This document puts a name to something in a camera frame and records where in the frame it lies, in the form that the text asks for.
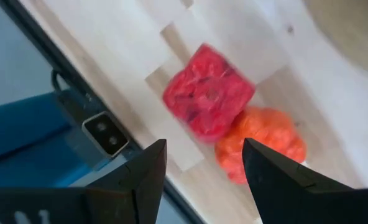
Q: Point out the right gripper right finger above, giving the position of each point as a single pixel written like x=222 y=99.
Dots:
x=280 y=193

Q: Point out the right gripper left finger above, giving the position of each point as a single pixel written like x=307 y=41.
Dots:
x=134 y=193

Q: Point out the orange bell pepper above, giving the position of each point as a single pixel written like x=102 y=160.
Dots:
x=264 y=133

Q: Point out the round tan woven placemat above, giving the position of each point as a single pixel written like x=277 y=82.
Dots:
x=352 y=31

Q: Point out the silver table-level camera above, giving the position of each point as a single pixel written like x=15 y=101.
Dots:
x=106 y=133

